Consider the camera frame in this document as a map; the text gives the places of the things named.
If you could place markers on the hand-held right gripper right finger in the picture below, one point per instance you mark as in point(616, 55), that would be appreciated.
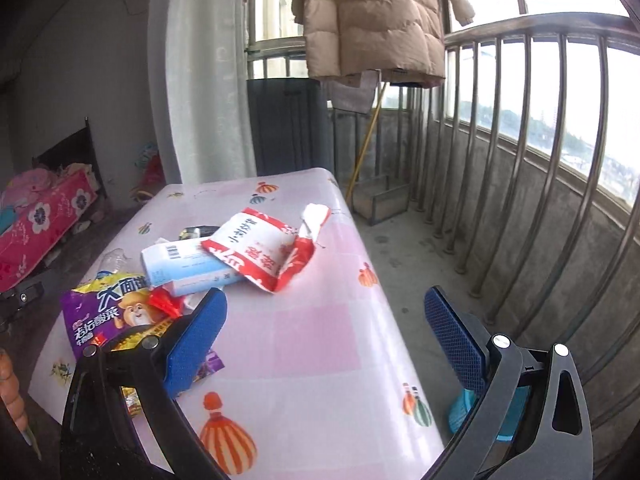
point(455, 340)

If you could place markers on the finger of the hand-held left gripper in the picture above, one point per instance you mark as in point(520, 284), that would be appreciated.
point(20, 297)

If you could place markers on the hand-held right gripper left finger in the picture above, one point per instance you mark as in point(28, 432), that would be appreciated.
point(195, 340)

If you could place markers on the small red plastic wrapper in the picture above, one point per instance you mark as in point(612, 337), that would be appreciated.
point(165, 302)

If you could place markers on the blue plastic basket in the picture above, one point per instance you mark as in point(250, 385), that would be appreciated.
point(460, 410)

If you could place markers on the white towel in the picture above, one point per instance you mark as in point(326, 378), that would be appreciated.
point(161, 242)

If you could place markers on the purple snack packet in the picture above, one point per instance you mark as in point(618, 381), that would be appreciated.
point(95, 315)

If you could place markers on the white and blue box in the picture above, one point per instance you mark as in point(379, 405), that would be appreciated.
point(175, 265)

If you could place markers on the clear plastic wrapper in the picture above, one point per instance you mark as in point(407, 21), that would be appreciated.
point(115, 260)

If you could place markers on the red and white packet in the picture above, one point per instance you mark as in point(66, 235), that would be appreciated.
point(250, 250)

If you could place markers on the black and yellow wrapper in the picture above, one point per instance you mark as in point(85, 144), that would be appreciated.
point(195, 232)

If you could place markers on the pink printed tablecloth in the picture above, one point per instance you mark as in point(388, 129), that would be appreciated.
point(310, 340)

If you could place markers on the metal dustpan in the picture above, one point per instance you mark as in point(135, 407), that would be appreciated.
point(380, 205)

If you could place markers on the colourful cloth pile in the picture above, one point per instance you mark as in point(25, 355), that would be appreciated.
point(150, 170)

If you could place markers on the yellow broom stick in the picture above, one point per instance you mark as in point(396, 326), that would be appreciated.
point(367, 130)

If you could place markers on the dark grey cabinet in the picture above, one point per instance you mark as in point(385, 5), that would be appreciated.
point(285, 125)

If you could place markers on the white curtain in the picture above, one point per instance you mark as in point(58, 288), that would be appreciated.
point(210, 85)

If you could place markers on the white hanging cloth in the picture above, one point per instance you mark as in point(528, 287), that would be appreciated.
point(352, 92)

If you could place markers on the metal balcony railing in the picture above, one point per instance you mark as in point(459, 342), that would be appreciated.
point(500, 28)

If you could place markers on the beige puffer jacket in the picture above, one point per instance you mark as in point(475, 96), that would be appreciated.
point(370, 20)

